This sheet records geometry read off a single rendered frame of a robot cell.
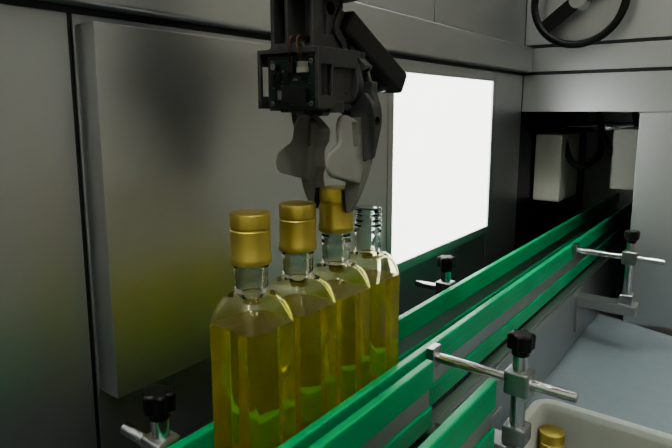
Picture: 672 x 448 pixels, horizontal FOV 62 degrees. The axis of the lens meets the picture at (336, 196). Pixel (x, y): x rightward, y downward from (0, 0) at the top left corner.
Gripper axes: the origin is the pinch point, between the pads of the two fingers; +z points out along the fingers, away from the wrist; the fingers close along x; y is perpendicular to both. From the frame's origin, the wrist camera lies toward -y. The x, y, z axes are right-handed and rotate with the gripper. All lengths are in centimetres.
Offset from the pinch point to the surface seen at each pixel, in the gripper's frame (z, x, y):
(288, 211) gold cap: 0.5, 0.2, 7.4
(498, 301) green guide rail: 20.1, 4.3, -35.3
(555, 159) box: 5, -9, -109
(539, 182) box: 11, -13, -109
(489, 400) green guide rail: 21.1, 13.6, -8.2
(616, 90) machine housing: -13, 7, -97
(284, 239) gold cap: 3.1, -0.3, 7.4
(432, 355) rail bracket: 20.0, 5.0, -12.2
